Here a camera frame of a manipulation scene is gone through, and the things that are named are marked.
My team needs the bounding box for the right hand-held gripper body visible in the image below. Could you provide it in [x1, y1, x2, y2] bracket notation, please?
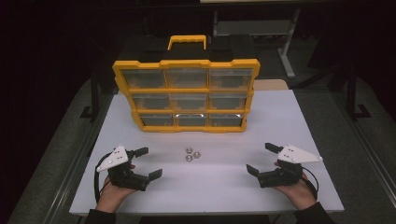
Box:
[257, 144, 323, 189]

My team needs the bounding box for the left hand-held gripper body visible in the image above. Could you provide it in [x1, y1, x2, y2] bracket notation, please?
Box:
[95, 144, 151, 192]

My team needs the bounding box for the clear plastic drawer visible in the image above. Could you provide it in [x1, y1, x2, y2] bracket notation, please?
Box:
[209, 68, 254, 90]

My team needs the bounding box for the yellow black organizer cabinet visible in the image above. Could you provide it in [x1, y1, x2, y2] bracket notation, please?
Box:
[111, 34, 262, 134]

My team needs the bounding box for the person's right hand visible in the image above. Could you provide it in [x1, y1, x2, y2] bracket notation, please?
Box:
[275, 178, 317, 211]

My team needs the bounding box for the person's left hand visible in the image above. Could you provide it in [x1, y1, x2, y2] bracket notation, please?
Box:
[96, 176, 136, 214]

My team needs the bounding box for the beige wooden board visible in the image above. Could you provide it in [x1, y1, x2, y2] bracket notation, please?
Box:
[253, 78, 289, 91]

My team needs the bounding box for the black metal stand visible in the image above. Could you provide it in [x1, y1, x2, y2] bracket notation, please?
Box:
[346, 63, 372, 120]
[79, 69, 101, 120]

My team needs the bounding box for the set of clear drawers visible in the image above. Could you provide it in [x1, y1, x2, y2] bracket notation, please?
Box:
[121, 68, 254, 128]

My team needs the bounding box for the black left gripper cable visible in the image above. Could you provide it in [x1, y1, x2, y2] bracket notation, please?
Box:
[93, 152, 113, 203]

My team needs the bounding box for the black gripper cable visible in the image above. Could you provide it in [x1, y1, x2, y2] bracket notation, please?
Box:
[300, 166, 320, 200]
[93, 152, 113, 203]

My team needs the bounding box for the aluminium frame rail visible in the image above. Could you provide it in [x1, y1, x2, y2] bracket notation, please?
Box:
[332, 91, 396, 195]
[43, 91, 115, 224]

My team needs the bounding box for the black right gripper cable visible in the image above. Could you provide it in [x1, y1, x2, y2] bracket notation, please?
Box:
[300, 166, 320, 200]

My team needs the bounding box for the grey metal desk frame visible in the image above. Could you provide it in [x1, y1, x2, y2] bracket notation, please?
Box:
[213, 8, 302, 79]

